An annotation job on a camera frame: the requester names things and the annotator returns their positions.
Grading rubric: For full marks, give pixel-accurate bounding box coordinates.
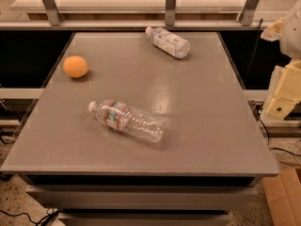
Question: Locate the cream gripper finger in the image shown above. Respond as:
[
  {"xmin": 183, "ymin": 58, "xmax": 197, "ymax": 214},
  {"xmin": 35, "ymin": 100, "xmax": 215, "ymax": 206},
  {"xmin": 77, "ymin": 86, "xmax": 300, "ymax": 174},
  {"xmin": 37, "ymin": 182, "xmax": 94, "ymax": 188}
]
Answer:
[
  {"xmin": 261, "ymin": 17, "xmax": 285, "ymax": 41},
  {"xmin": 263, "ymin": 59, "xmax": 301, "ymax": 121}
]

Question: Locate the blue label plastic bottle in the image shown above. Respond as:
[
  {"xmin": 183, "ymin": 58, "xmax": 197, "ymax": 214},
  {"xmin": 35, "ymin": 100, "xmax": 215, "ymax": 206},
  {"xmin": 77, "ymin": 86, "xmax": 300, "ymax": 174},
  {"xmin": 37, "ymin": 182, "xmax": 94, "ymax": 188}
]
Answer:
[{"xmin": 145, "ymin": 26, "xmax": 190, "ymax": 59}]

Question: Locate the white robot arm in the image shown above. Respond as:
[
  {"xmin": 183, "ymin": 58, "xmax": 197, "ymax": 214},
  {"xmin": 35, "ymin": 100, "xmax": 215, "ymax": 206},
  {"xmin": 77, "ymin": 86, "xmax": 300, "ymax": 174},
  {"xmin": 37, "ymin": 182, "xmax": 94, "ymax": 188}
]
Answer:
[{"xmin": 261, "ymin": 0, "xmax": 301, "ymax": 121}]

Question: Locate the red label clear plastic bottle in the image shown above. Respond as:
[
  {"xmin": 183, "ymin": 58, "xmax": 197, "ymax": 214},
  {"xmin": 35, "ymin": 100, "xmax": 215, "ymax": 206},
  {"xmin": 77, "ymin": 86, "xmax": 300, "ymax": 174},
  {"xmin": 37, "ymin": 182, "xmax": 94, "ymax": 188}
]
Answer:
[{"xmin": 88, "ymin": 100, "xmax": 164, "ymax": 142}]

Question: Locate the grey table cabinet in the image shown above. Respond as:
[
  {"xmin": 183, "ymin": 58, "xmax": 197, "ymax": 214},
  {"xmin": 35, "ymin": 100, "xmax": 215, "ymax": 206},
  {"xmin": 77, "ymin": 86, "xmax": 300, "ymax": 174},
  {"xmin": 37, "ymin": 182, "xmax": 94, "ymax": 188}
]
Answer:
[{"xmin": 2, "ymin": 32, "xmax": 278, "ymax": 226}]

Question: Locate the cardboard box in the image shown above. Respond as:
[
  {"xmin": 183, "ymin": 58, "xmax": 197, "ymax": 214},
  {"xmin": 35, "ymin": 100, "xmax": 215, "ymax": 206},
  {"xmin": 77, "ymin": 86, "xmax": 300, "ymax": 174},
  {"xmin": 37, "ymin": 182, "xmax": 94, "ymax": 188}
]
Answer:
[{"xmin": 262, "ymin": 168, "xmax": 301, "ymax": 226}]

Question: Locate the orange fruit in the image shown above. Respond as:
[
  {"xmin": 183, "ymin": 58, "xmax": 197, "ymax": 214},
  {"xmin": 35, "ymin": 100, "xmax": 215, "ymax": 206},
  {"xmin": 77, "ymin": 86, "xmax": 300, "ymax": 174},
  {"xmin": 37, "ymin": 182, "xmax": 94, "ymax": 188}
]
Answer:
[{"xmin": 63, "ymin": 56, "xmax": 88, "ymax": 78}]

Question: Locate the right metal bracket post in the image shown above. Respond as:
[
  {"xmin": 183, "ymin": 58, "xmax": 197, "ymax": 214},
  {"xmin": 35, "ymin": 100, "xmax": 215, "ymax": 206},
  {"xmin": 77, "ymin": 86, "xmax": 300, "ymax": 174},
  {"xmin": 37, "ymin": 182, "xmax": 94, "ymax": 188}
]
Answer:
[{"xmin": 239, "ymin": 0, "xmax": 260, "ymax": 26}]

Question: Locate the metal bracket post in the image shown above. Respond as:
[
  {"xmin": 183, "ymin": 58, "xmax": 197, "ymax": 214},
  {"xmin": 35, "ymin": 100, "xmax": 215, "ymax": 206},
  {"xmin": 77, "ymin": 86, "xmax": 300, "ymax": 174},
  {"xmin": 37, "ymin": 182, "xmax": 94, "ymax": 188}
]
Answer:
[
  {"xmin": 41, "ymin": 0, "xmax": 62, "ymax": 26},
  {"xmin": 165, "ymin": 0, "xmax": 176, "ymax": 26},
  {"xmin": 239, "ymin": 0, "xmax": 260, "ymax": 26}
]

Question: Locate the black cable right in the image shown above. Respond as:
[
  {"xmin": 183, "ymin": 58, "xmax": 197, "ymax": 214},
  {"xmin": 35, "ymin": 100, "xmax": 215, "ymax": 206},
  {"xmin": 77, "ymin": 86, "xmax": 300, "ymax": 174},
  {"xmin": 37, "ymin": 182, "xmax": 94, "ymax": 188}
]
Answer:
[{"xmin": 257, "ymin": 110, "xmax": 301, "ymax": 158}]

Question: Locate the middle metal bracket post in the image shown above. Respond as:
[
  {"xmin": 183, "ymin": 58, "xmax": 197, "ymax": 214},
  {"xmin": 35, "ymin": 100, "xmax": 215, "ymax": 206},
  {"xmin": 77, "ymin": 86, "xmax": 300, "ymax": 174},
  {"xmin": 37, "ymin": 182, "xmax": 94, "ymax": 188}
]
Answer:
[{"xmin": 165, "ymin": 0, "xmax": 176, "ymax": 26}]

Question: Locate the left metal bracket post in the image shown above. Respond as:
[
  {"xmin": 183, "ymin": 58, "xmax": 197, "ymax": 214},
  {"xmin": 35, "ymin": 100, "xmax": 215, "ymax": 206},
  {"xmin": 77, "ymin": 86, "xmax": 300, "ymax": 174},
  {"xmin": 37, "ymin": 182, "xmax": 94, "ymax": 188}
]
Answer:
[{"xmin": 41, "ymin": 0, "xmax": 62, "ymax": 26}]

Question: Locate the black floor cable left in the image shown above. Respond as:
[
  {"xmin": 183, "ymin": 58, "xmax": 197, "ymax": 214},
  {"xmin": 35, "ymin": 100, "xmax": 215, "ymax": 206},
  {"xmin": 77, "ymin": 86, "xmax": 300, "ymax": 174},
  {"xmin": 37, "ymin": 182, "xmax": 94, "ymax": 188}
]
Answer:
[{"xmin": 0, "ymin": 208, "xmax": 60, "ymax": 226}]

